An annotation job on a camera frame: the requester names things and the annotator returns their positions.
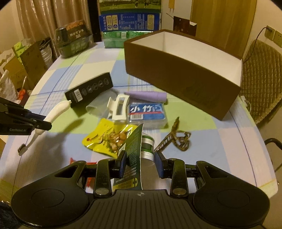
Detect wall power socket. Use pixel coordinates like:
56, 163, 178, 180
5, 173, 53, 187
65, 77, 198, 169
264, 26, 282, 48

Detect leopard print hair clip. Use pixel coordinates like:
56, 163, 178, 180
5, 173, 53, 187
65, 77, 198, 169
154, 117, 191, 152

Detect yellow snack packet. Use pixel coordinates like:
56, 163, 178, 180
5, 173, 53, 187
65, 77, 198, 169
82, 118, 137, 158

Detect green drink pack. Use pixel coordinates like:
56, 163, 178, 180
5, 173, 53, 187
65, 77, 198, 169
103, 30, 152, 48

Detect blue milk carton box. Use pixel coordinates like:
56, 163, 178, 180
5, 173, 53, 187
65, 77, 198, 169
99, 13, 160, 32

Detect clear plastic bag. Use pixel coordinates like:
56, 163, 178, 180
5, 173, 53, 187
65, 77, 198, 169
85, 89, 117, 117

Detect dark green snack tray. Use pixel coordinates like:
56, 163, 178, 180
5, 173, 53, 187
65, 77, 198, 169
55, 20, 92, 58

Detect dark green tape package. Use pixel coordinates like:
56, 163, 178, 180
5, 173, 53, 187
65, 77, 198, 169
113, 124, 154, 190

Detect purple tube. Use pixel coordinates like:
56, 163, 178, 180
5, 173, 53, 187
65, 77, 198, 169
124, 91, 167, 103

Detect beige curtain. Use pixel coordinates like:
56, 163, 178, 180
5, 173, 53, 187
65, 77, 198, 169
16, 0, 92, 59

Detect cardboard boxes on floor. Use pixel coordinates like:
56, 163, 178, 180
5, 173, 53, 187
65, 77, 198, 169
1, 37, 53, 105

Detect white toothbrush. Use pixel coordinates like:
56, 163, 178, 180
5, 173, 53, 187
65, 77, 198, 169
18, 100, 71, 156

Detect brown cardboard box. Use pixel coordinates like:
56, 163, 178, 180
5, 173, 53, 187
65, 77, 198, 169
124, 30, 243, 120

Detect blue floss pick box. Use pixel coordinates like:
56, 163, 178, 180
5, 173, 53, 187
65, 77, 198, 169
127, 103, 167, 129

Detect black product box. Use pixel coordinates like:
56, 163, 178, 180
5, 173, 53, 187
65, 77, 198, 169
65, 73, 113, 107

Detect white charger with cable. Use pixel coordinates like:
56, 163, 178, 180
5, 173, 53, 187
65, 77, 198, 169
240, 95, 251, 113

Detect red snack packet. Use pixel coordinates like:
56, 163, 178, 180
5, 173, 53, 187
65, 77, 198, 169
69, 157, 97, 188

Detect white hair claw clip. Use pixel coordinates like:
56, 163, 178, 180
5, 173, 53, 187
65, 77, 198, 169
107, 94, 130, 123

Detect white cow milk carton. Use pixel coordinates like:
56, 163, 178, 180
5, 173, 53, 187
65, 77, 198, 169
98, 0, 162, 14

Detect checkered tablecloth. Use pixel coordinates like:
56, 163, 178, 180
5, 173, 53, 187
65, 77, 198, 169
1, 42, 278, 201

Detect dark red gift bag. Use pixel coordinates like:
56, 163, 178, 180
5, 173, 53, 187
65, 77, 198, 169
173, 16, 197, 36

